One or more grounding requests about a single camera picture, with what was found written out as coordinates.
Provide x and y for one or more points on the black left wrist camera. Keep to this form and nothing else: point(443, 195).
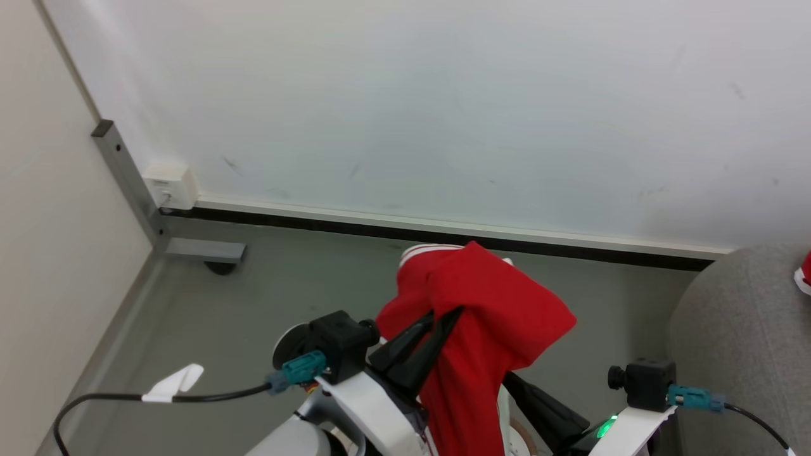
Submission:
point(342, 345)

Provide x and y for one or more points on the white wall junction box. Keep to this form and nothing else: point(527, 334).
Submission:
point(171, 187)

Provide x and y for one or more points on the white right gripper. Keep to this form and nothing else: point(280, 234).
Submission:
point(624, 434)

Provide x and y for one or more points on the red and white garment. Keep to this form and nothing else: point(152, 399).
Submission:
point(804, 273)
point(494, 304)

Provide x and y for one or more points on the black round frame foot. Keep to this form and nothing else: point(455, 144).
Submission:
point(220, 268)

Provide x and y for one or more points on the grey metal foot bracket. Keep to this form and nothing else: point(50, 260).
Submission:
point(206, 250)

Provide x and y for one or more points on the grey metal frame post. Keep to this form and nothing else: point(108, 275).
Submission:
point(130, 183)

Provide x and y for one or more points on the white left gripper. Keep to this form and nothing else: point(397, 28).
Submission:
point(374, 411)

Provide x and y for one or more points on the black baseboard strip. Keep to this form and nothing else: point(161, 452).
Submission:
point(443, 235)

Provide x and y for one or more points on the grey fabric sofa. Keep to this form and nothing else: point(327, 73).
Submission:
point(741, 329)

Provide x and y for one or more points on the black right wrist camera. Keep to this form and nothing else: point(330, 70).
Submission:
point(643, 383)

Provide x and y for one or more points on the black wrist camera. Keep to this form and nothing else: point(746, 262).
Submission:
point(643, 383)
point(342, 345)

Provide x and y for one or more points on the grey white left arm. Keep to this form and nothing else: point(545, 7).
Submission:
point(288, 440)

